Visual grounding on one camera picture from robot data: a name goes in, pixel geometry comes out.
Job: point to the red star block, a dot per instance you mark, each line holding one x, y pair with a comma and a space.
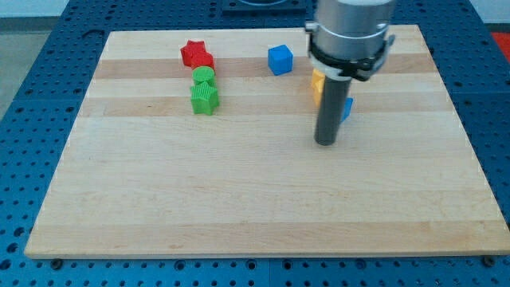
192, 51

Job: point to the blue cube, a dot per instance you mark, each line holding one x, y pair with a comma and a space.
280, 60

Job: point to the green star block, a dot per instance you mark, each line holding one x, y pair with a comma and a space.
204, 98

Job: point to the yellow heart block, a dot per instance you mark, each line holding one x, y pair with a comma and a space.
317, 84

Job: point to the green cylinder block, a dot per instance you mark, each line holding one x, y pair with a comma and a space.
204, 74

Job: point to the wooden board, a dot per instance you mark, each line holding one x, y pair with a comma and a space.
142, 176

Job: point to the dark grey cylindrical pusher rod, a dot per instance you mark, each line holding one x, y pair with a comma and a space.
331, 110

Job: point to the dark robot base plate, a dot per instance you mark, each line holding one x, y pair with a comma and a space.
262, 6

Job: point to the blue block behind rod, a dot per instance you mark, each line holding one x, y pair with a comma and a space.
347, 109

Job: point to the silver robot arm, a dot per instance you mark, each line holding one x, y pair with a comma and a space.
346, 41

